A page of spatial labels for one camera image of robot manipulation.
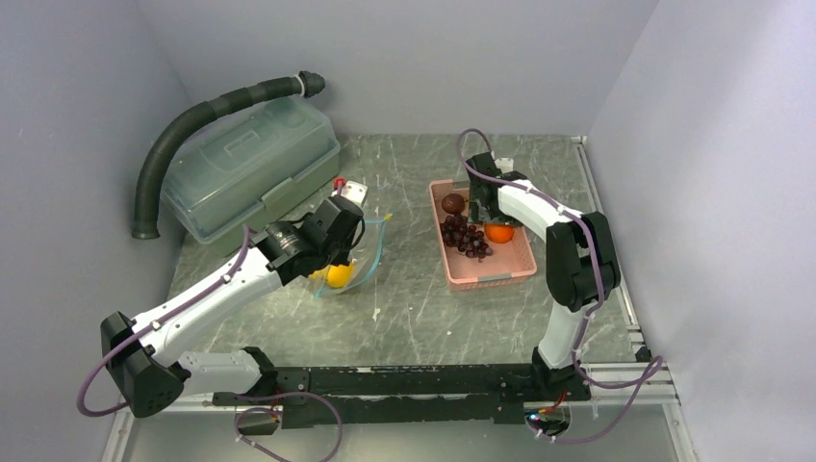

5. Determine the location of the orange fruit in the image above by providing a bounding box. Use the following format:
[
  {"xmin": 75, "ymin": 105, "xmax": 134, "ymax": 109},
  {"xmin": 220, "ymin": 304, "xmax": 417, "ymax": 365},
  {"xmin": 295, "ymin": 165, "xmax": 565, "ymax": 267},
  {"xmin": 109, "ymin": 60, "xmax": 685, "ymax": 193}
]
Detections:
[{"xmin": 483, "ymin": 223, "xmax": 515, "ymax": 244}]

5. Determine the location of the yellow lemon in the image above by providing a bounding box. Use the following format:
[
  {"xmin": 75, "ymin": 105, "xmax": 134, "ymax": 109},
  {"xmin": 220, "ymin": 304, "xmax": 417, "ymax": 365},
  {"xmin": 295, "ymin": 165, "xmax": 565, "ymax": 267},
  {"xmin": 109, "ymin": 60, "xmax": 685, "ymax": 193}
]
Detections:
[{"xmin": 324, "ymin": 262, "xmax": 355, "ymax": 289}]

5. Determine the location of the clear zip top bag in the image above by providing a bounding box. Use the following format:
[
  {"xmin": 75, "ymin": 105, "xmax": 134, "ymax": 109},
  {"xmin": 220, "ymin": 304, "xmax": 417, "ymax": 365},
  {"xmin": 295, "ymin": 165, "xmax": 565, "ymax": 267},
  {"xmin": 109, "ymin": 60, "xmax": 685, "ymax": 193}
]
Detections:
[{"xmin": 309, "ymin": 214, "xmax": 393, "ymax": 298}]

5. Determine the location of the yellow mango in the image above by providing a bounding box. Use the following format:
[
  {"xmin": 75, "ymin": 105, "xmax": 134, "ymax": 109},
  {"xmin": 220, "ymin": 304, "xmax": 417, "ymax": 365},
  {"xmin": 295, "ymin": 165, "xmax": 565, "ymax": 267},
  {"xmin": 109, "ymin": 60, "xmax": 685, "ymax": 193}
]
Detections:
[{"xmin": 309, "ymin": 267, "xmax": 329, "ymax": 279}]

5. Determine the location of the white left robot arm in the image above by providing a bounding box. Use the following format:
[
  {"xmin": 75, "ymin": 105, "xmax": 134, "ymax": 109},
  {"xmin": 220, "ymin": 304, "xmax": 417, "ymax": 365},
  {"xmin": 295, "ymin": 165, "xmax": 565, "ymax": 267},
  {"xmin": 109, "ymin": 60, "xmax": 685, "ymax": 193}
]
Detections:
[{"xmin": 100, "ymin": 194, "xmax": 365, "ymax": 418}]

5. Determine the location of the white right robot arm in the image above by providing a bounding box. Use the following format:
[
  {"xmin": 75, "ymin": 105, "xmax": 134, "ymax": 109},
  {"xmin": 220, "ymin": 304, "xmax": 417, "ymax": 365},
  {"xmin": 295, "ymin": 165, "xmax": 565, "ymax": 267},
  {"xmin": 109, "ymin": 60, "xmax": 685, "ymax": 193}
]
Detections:
[{"xmin": 463, "ymin": 152, "xmax": 621, "ymax": 399}]

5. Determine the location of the dark red passion fruit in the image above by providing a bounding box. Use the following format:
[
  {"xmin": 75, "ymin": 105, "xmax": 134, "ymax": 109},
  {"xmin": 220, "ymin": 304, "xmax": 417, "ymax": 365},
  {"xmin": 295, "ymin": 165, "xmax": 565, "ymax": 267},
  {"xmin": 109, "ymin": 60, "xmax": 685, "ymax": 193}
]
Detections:
[{"xmin": 441, "ymin": 193, "xmax": 466, "ymax": 215}]

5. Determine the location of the dark purple grape bunch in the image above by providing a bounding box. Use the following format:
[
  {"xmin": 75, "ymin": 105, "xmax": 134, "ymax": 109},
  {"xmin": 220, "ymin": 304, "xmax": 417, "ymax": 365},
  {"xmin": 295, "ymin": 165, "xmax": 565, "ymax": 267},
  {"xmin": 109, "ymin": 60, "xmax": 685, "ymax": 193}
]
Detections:
[{"xmin": 439, "ymin": 214, "xmax": 494, "ymax": 261}]

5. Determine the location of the pink plastic basket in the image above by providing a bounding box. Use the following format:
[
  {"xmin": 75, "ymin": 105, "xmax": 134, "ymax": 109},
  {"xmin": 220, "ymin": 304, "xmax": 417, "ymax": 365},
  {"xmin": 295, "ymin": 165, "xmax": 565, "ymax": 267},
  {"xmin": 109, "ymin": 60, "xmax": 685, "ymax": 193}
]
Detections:
[{"xmin": 428, "ymin": 179, "xmax": 538, "ymax": 292}]

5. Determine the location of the grey green storage box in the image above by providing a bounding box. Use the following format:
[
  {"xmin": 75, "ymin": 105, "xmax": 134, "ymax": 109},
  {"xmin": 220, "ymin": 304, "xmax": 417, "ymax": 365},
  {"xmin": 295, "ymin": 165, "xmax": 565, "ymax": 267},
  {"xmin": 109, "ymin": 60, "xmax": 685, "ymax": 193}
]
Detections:
[{"xmin": 162, "ymin": 96, "xmax": 340, "ymax": 255}]

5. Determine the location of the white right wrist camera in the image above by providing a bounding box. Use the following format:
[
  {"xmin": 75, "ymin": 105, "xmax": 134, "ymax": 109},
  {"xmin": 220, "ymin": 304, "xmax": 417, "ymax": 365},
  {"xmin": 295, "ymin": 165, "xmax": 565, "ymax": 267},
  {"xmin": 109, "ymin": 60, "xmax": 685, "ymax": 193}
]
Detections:
[{"xmin": 494, "ymin": 158, "xmax": 514, "ymax": 174}]

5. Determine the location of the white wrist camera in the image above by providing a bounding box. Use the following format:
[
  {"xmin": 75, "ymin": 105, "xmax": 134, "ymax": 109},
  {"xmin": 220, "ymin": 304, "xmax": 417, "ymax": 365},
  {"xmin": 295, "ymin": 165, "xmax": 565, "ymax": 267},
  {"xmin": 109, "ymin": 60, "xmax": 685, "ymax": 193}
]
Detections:
[
  {"xmin": 494, "ymin": 158, "xmax": 514, "ymax": 174},
  {"xmin": 332, "ymin": 177, "xmax": 369, "ymax": 207}
]

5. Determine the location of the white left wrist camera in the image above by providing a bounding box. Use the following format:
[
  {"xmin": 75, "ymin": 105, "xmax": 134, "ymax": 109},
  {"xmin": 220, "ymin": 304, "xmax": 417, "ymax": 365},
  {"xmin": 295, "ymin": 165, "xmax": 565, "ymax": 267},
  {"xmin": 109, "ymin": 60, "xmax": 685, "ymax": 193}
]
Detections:
[{"xmin": 332, "ymin": 177, "xmax": 369, "ymax": 207}]

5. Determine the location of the black corrugated hose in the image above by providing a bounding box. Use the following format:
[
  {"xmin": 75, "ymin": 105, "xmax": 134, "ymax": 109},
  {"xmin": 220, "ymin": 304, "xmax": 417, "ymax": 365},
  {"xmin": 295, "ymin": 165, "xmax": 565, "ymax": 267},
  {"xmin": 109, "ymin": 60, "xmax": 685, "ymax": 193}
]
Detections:
[{"xmin": 131, "ymin": 70, "xmax": 326, "ymax": 241}]

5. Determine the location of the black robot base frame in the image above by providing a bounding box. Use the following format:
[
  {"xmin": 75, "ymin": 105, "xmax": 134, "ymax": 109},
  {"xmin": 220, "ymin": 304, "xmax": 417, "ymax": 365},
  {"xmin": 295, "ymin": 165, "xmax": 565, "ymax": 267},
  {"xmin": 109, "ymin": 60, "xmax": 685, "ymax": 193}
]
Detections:
[{"xmin": 213, "ymin": 347, "xmax": 591, "ymax": 429}]

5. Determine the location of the aluminium rail frame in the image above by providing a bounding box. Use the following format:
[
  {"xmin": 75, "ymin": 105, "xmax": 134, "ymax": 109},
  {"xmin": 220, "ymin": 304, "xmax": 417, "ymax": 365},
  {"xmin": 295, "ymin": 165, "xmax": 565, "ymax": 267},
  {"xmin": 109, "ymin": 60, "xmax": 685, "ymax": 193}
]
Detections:
[{"xmin": 114, "ymin": 351, "xmax": 698, "ymax": 461}]

